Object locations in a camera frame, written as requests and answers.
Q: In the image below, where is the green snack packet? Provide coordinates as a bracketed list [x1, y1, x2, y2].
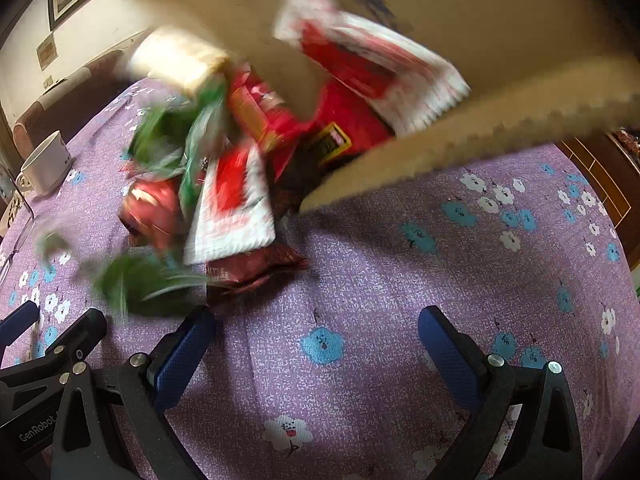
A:
[92, 252, 208, 318]

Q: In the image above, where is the red white snack packet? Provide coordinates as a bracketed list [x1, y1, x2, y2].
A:
[183, 142, 276, 266]
[273, 0, 471, 138]

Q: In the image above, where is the tan biscuit packet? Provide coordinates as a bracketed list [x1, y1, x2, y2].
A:
[127, 26, 231, 96]

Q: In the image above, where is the cardboard box tray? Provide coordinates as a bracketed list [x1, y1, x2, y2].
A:
[138, 0, 639, 210]

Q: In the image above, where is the dark red foil snack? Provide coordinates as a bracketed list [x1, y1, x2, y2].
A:
[206, 242, 308, 308]

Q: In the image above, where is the red cartoon face snack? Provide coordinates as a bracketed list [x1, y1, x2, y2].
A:
[277, 79, 395, 196]

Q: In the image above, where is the white ceramic mug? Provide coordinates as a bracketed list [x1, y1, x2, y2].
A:
[15, 130, 73, 196]

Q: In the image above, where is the purple floral tablecloth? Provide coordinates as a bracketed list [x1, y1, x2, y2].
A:
[0, 77, 640, 480]

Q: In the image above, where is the brown armchair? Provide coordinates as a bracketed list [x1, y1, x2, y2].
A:
[12, 49, 130, 159]

